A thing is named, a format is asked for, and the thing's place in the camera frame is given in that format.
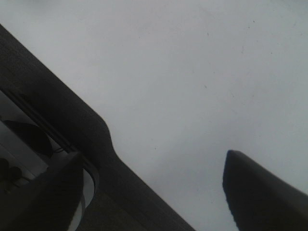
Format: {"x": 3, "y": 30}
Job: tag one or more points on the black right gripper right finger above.
{"x": 260, "y": 201}

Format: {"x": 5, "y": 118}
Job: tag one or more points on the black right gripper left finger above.
{"x": 47, "y": 203}

